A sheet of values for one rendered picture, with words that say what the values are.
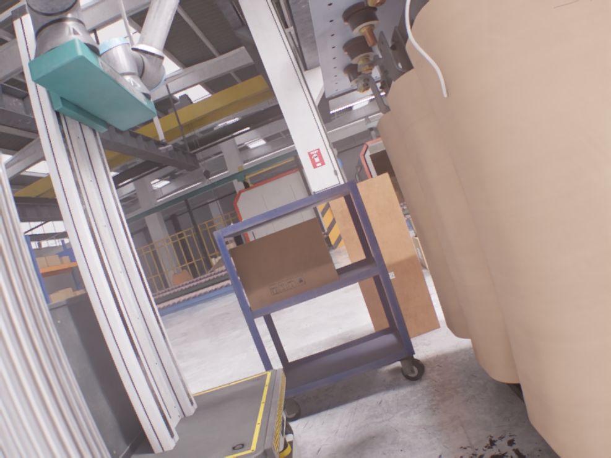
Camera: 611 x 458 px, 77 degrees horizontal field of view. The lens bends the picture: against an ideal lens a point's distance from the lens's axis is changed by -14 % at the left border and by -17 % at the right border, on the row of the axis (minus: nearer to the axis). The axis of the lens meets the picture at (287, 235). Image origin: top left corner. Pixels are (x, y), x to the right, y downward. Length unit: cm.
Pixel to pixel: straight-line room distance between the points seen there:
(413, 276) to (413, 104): 146
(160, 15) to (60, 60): 78
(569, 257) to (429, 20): 45
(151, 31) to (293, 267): 116
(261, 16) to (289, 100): 265
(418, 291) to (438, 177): 141
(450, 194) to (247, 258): 104
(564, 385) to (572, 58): 53
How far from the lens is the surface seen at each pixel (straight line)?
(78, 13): 139
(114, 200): 158
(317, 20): 137
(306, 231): 189
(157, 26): 193
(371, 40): 136
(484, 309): 122
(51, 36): 131
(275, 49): 1249
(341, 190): 182
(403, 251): 246
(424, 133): 117
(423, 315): 254
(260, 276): 192
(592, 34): 78
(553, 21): 75
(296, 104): 1193
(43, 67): 127
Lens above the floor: 79
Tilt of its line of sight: level
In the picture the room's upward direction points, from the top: 20 degrees counter-clockwise
